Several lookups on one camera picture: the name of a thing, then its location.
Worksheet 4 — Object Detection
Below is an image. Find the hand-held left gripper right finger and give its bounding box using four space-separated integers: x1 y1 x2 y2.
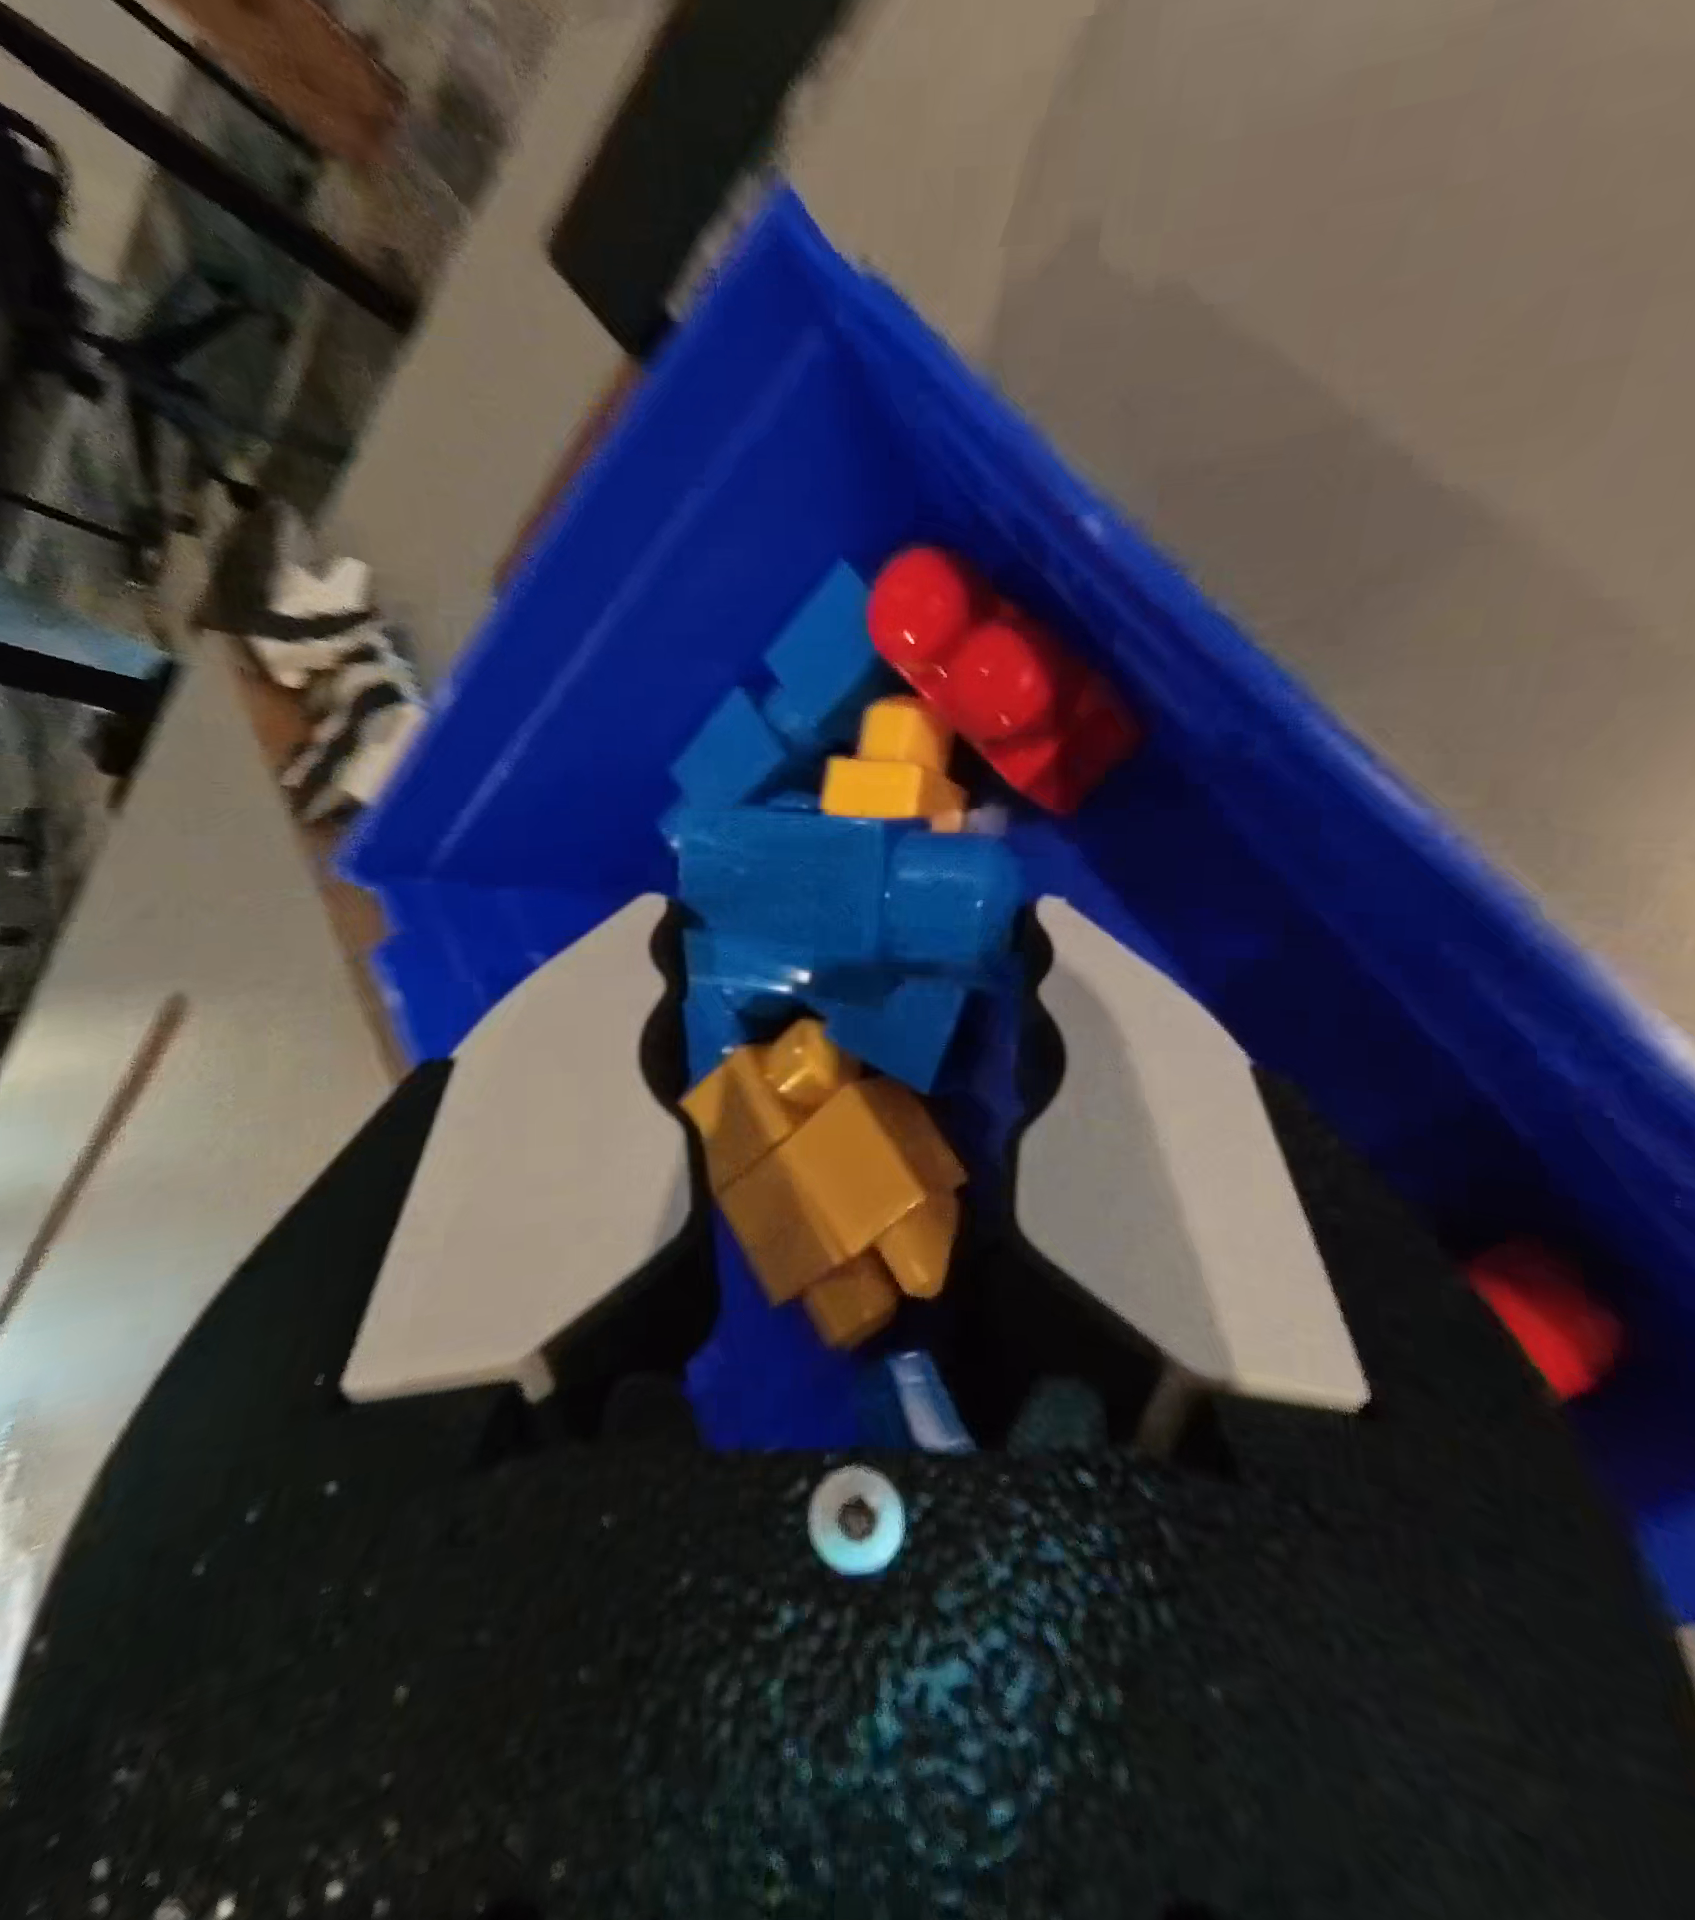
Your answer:
999 896 1371 1415

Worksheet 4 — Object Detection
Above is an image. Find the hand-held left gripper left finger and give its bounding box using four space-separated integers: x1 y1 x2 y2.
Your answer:
342 893 730 1408

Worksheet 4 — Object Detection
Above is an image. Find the pile of mega blocks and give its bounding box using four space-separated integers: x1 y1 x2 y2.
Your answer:
660 542 1629 1403

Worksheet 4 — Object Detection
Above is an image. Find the blue plastic bin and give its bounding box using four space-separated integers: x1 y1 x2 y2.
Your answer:
334 179 1695 1629

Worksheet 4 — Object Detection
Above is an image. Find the zebra striped object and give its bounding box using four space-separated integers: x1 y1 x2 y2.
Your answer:
240 554 430 828

